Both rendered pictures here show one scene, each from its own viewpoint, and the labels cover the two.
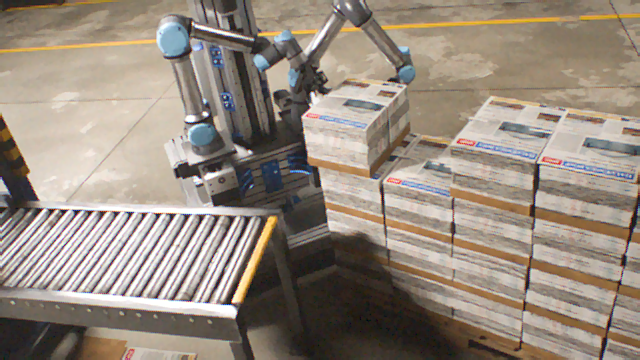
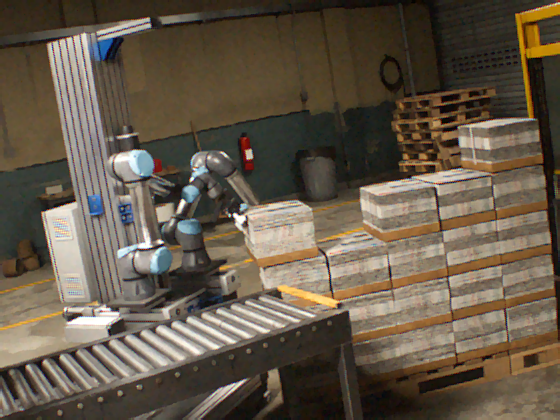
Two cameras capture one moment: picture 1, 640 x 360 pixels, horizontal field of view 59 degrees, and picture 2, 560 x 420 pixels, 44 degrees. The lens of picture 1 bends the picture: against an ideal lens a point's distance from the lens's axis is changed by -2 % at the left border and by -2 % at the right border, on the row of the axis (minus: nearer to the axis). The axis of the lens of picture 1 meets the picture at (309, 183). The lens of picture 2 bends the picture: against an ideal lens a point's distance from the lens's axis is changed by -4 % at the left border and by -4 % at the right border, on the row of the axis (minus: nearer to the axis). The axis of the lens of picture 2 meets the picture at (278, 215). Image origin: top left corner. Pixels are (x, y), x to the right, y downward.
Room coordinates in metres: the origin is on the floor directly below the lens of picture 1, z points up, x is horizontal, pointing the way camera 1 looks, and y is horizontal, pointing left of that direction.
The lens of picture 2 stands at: (-0.28, 2.25, 1.57)
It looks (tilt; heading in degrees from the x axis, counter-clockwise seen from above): 9 degrees down; 313
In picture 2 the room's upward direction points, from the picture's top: 9 degrees counter-clockwise
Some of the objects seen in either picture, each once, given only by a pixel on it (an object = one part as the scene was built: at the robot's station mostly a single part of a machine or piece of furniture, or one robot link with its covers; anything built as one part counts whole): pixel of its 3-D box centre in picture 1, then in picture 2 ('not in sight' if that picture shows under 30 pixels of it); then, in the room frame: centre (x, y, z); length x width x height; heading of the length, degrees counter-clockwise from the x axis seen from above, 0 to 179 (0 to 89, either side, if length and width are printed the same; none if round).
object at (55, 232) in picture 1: (42, 249); (79, 375); (1.82, 1.10, 0.77); 0.47 x 0.05 x 0.05; 161
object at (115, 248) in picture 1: (112, 253); (166, 349); (1.71, 0.79, 0.77); 0.47 x 0.05 x 0.05; 161
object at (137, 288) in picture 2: (205, 137); (137, 285); (2.32, 0.43, 0.87); 0.15 x 0.15 x 0.10
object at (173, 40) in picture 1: (187, 84); (143, 213); (2.18, 0.42, 1.19); 0.15 x 0.12 x 0.55; 8
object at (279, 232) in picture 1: (132, 218); (131, 347); (1.97, 0.76, 0.74); 1.34 x 0.05 x 0.12; 71
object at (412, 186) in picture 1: (469, 251); (385, 315); (1.75, -0.61, 0.42); 1.17 x 0.39 x 0.83; 50
